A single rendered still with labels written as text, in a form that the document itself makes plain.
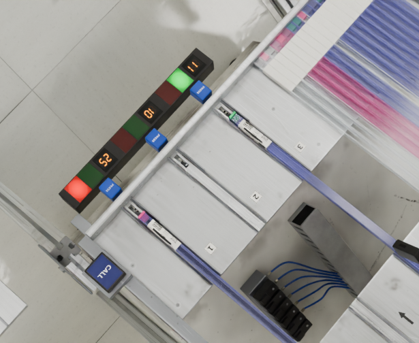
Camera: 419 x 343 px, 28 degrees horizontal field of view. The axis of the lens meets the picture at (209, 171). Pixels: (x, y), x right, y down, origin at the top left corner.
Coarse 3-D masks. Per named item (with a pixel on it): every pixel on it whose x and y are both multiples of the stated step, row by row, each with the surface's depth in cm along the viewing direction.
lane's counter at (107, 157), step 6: (102, 150) 141; (96, 156) 140; (102, 156) 140; (108, 156) 140; (96, 162) 140; (102, 162) 140; (108, 162) 140; (114, 162) 140; (102, 168) 140; (108, 168) 140
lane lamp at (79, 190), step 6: (72, 180) 139; (78, 180) 139; (66, 186) 139; (72, 186) 139; (78, 186) 139; (84, 186) 139; (72, 192) 139; (78, 192) 139; (84, 192) 139; (78, 198) 138
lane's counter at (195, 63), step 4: (192, 56) 145; (196, 56) 145; (188, 60) 145; (192, 60) 145; (196, 60) 144; (200, 60) 144; (184, 64) 144; (188, 64) 144; (192, 64) 144; (196, 64) 144; (200, 64) 144; (204, 64) 144; (184, 68) 144; (188, 68) 144; (192, 68) 144; (196, 68) 144; (200, 68) 144; (192, 72) 144; (196, 72) 144
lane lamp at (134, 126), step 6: (132, 120) 142; (138, 120) 142; (126, 126) 142; (132, 126) 142; (138, 126) 142; (144, 126) 141; (132, 132) 141; (138, 132) 141; (144, 132) 141; (138, 138) 141
